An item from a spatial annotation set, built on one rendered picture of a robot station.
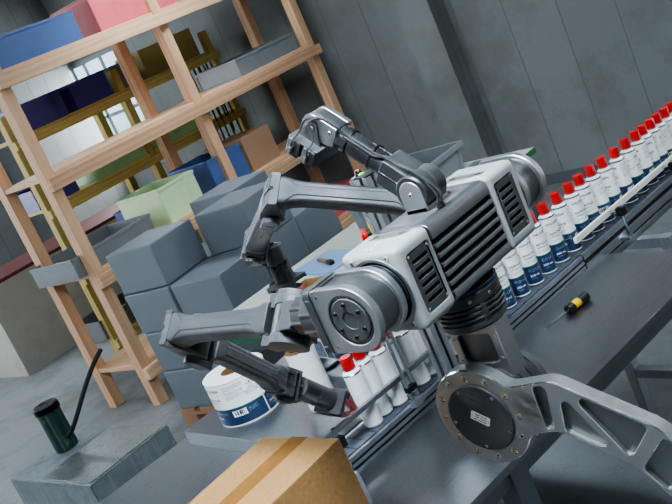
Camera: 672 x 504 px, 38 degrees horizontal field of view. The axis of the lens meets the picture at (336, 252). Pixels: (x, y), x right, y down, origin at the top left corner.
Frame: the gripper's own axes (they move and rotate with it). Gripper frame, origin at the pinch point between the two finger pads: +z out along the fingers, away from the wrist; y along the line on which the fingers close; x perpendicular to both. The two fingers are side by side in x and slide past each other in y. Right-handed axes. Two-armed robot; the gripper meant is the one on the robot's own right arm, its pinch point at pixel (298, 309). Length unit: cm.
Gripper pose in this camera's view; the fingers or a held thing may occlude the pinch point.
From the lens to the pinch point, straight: 271.4
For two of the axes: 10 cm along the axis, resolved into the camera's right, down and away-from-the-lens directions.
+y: -6.5, 4.5, -6.2
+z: 3.7, 8.9, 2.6
